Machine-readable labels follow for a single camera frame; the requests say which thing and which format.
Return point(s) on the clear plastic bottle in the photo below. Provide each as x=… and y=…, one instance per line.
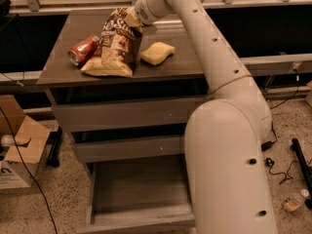
x=295, y=200

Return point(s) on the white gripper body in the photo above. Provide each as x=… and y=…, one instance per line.
x=141, y=13

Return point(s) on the open bottom drawer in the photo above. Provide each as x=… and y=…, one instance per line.
x=139, y=196

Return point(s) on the grey drawer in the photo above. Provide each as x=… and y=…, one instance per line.
x=128, y=148
x=126, y=114

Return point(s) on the red soda can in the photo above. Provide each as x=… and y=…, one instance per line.
x=81, y=52

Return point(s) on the yellow sponge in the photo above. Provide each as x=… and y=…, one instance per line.
x=157, y=53

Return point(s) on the grey window rail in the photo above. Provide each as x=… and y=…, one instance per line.
x=276, y=64

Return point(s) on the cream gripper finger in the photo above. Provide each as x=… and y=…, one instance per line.
x=132, y=18

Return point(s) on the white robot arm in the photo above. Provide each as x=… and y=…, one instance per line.
x=223, y=137

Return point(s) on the grey drawer cabinet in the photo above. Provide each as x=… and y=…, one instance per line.
x=129, y=132

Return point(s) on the cardboard box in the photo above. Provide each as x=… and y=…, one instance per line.
x=23, y=142

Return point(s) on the black stand foot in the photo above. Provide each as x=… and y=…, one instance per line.
x=54, y=142

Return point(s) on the brown sea salt chip bag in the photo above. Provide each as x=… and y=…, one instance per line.
x=118, y=47

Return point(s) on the middle grey drawer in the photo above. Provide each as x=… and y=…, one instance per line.
x=128, y=148

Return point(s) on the top grey drawer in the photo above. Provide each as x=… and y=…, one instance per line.
x=126, y=114

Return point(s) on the black metal bar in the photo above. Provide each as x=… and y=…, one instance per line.
x=305, y=169

